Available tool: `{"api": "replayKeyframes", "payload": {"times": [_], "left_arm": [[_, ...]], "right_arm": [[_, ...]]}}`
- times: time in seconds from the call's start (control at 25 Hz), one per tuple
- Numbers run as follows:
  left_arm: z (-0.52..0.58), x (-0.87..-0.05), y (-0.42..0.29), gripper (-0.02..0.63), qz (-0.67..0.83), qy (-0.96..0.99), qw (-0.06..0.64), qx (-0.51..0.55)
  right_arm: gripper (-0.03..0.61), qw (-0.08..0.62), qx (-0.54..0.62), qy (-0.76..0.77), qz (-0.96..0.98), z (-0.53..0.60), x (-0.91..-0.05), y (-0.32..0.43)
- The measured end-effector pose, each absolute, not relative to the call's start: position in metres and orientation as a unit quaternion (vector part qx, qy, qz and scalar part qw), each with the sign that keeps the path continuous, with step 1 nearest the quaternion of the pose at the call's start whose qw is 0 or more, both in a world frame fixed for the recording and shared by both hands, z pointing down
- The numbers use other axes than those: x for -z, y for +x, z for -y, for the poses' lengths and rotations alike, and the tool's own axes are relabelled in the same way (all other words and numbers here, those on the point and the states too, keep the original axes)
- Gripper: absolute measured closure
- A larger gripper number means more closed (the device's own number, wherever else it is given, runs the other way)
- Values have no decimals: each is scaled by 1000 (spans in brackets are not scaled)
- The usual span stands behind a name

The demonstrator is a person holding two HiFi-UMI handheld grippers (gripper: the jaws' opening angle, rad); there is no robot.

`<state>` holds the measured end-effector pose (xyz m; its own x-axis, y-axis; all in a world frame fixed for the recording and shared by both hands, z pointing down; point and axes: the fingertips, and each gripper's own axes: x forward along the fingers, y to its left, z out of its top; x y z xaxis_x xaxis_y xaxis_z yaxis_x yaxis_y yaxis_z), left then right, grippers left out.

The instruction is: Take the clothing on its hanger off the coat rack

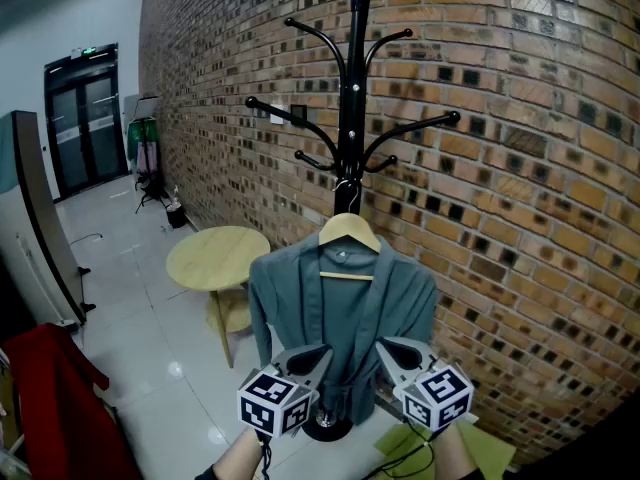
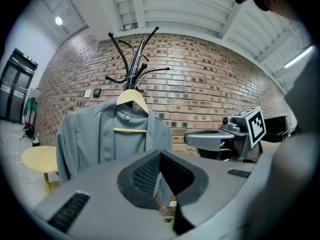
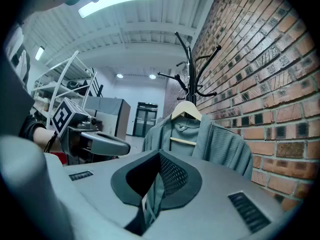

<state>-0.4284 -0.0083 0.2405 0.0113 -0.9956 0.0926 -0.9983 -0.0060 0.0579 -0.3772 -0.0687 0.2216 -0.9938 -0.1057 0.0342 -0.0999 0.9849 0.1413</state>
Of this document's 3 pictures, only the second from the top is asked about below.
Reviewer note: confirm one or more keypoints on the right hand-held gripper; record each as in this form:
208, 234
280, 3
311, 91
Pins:
256, 126

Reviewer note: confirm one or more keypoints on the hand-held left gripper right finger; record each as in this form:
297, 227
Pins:
215, 184

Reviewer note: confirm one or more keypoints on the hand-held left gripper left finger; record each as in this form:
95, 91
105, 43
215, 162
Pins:
100, 204

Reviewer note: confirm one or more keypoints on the grey cardigan garment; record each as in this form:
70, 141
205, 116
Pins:
82, 134

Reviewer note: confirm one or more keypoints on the wooden clothes hanger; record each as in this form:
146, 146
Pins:
128, 95

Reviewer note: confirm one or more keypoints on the black monitor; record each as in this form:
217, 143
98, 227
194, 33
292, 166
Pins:
275, 129

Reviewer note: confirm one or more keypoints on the round wooden side table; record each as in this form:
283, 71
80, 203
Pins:
37, 159

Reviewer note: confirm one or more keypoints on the black metal coat rack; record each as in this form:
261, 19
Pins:
131, 79

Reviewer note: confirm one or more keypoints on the green hanging garment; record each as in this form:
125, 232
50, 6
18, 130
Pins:
31, 109

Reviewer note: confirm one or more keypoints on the white ceiling tube light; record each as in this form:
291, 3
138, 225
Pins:
298, 57

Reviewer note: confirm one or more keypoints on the black double door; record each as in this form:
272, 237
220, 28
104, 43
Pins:
15, 89

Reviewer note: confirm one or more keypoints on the green exit sign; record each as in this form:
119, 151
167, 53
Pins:
28, 58

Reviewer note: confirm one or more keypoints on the round ceiling light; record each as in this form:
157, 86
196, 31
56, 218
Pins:
58, 20

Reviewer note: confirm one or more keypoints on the white wall socket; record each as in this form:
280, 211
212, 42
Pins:
173, 204

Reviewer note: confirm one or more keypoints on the white wall switch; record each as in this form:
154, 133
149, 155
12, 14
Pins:
87, 93

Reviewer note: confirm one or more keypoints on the black wall control panel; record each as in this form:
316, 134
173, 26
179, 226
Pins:
97, 92

